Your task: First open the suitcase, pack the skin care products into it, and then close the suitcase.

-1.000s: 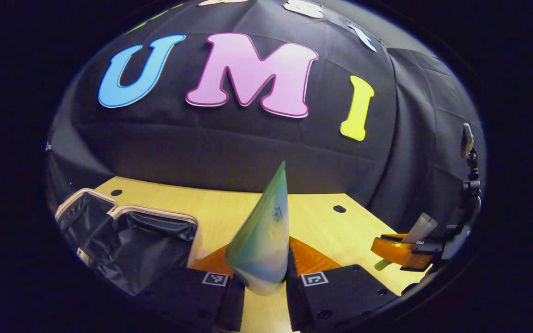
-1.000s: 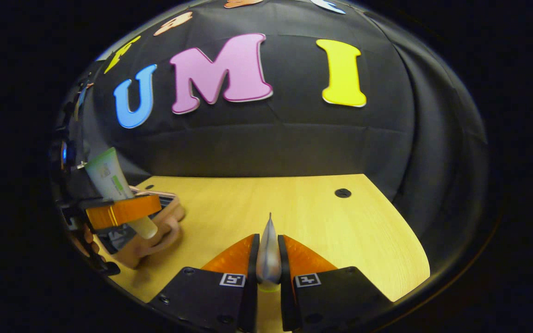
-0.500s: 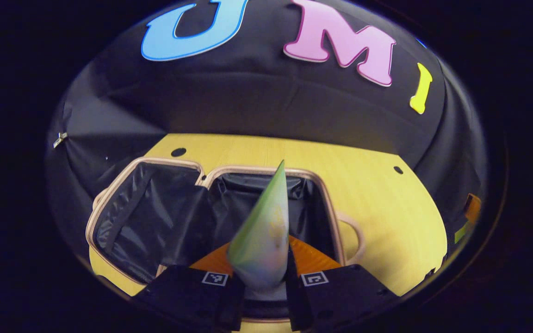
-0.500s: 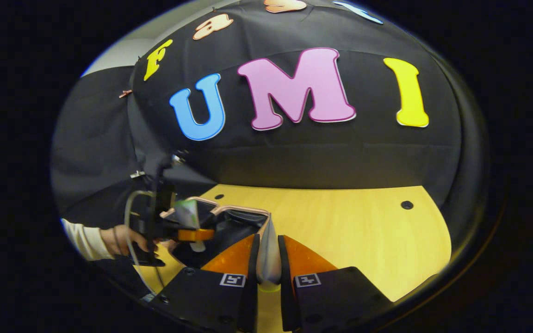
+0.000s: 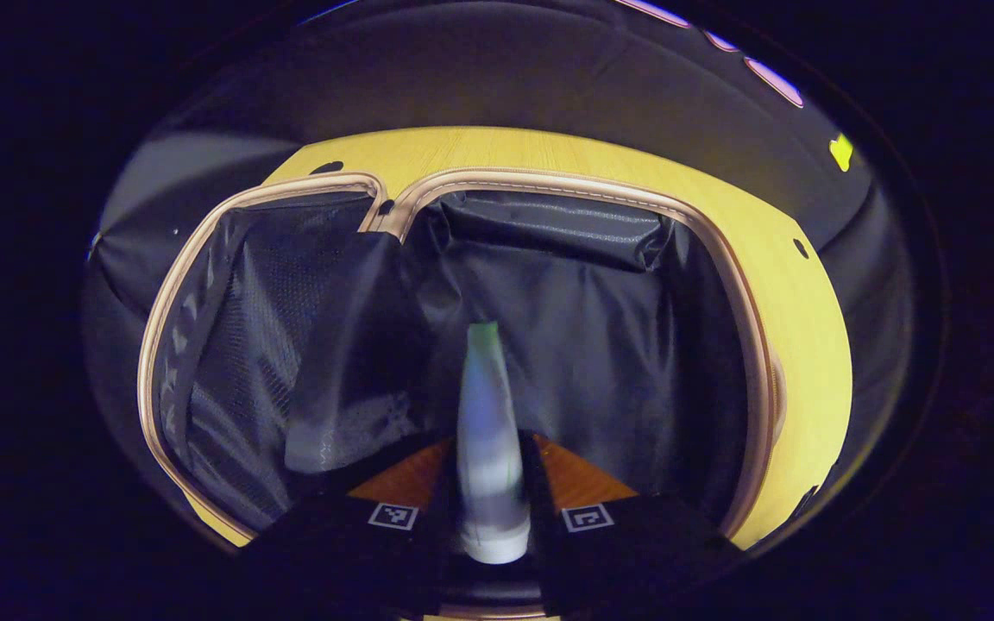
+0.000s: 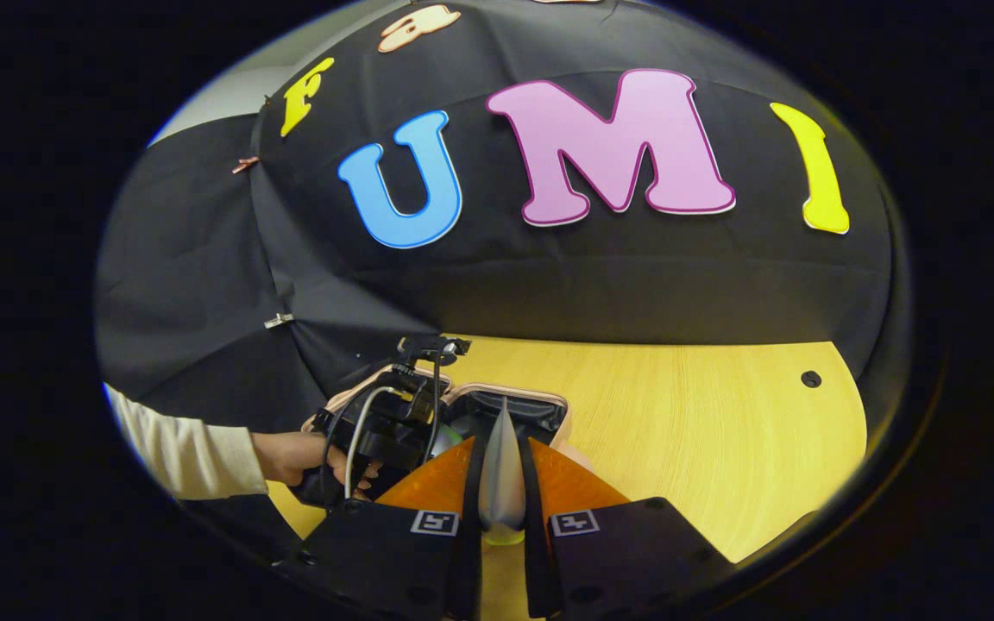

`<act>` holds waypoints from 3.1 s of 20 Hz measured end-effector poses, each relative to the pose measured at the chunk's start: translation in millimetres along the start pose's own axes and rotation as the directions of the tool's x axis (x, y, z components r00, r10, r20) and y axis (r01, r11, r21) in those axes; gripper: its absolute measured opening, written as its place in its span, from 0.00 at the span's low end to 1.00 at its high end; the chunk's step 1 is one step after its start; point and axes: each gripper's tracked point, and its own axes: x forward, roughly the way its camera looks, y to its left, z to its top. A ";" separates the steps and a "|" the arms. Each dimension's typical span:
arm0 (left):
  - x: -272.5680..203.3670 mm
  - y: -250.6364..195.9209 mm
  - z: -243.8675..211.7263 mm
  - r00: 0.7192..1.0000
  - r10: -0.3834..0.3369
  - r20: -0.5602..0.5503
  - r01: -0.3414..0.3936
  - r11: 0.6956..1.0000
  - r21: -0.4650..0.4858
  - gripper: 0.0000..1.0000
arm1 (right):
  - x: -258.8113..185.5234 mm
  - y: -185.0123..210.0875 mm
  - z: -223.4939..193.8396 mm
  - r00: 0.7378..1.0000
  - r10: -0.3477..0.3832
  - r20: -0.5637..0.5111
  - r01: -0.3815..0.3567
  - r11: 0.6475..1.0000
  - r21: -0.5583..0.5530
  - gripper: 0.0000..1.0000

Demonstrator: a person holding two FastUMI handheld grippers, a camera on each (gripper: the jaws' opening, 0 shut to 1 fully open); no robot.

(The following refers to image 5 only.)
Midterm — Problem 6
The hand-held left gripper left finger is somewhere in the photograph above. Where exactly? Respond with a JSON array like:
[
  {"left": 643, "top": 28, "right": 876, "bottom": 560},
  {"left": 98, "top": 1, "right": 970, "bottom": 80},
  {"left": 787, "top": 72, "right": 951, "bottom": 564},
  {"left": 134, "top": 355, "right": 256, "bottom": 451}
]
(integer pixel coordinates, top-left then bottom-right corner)
[{"left": 238, "top": 436, "right": 462, "bottom": 618}]

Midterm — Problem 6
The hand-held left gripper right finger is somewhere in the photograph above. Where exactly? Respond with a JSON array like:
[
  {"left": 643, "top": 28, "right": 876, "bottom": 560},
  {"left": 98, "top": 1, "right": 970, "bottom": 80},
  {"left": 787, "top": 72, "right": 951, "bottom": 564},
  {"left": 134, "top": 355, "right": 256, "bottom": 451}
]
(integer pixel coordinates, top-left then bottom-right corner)
[{"left": 521, "top": 431, "right": 744, "bottom": 615}]

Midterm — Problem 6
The white tube with green print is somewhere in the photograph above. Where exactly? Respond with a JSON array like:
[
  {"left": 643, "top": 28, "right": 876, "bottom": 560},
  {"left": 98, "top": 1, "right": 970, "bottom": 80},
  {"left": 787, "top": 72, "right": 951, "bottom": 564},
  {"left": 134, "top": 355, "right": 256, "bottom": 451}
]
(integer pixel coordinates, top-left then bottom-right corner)
[{"left": 456, "top": 322, "right": 532, "bottom": 566}]

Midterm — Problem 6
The pink suitcase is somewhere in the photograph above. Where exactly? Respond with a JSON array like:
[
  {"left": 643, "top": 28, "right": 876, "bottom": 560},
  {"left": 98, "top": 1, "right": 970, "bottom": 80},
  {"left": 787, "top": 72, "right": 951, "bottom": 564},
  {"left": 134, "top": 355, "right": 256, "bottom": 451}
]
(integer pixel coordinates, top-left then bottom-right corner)
[{"left": 136, "top": 166, "right": 787, "bottom": 553}]

